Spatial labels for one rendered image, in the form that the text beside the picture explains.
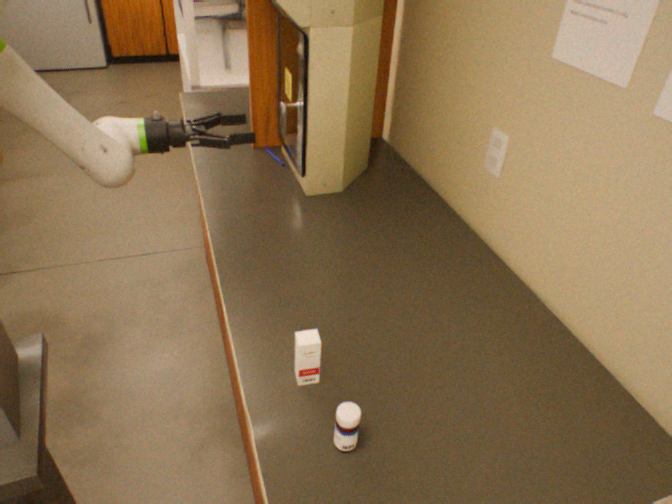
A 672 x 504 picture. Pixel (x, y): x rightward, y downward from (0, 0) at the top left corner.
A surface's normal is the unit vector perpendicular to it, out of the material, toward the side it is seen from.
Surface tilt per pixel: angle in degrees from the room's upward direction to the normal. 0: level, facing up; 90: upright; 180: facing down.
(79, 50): 90
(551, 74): 90
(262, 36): 90
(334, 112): 90
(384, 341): 0
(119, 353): 0
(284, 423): 0
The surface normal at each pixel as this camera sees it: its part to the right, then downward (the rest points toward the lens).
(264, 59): 0.31, 0.57
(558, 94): -0.95, 0.14
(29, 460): 0.05, -0.81
